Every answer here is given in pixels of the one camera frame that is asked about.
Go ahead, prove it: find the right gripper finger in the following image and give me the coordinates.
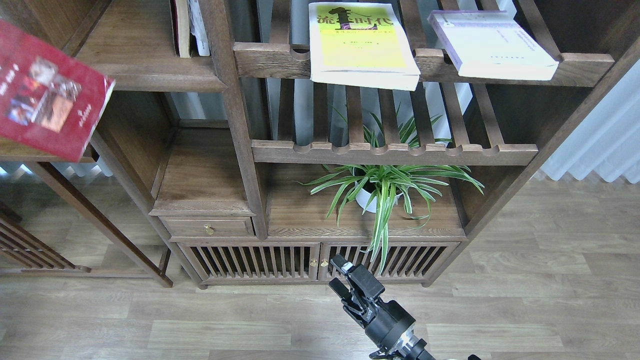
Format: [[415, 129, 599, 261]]
[[330, 254, 385, 303], [328, 278, 362, 318]]

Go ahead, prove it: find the red cover book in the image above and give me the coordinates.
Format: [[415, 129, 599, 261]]
[[0, 20, 115, 162]]

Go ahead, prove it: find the spider plant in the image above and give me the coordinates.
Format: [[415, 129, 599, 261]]
[[299, 105, 486, 275]]

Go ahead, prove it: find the right slatted cabinet door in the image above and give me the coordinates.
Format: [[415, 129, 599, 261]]
[[317, 241, 460, 286]]

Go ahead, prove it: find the brown upright book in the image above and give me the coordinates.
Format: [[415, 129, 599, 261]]
[[169, 0, 192, 59]]

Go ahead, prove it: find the yellow cover book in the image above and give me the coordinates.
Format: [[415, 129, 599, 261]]
[[308, 2, 420, 91]]

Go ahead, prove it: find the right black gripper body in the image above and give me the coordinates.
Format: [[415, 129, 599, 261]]
[[352, 298, 417, 353]]

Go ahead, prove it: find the white curtain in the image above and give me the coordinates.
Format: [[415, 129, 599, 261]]
[[540, 61, 640, 183]]

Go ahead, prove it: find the dark wooden bookshelf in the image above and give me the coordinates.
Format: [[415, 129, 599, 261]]
[[1, 0, 639, 289]]

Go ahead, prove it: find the left slatted cabinet door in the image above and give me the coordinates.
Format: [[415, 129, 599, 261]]
[[179, 242, 321, 285]]

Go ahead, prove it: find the slatted cabinet door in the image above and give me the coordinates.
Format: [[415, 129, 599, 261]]
[[179, 242, 321, 285], [317, 241, 460, 286]]

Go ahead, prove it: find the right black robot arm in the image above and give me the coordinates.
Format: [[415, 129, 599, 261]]
[[329, 254, 434, 360]]

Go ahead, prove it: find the white purple book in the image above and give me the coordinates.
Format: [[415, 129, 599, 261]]
[[429, 10, 559, 81]]

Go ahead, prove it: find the white upright book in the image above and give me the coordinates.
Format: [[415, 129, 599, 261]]
[[188, 0, 211, 57]]

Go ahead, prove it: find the small wooden drawer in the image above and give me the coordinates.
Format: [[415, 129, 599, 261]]
[[159, 216, 255, 237]]

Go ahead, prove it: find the white plant pot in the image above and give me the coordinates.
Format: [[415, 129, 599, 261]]
[[355, 180, 403, 214]]

